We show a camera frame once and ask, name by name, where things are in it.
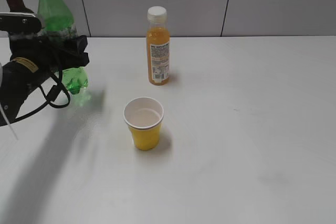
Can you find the yellow paper cup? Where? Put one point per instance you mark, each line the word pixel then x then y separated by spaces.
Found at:
pixel 144 116

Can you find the orange juice bottle white cap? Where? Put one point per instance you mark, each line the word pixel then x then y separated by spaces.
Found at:
pixel 158 46

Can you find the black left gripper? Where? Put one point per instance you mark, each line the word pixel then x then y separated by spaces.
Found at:
pixel 33 61

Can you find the green sprite plastic bottle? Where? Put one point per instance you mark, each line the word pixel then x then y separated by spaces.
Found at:
pixel 59 27

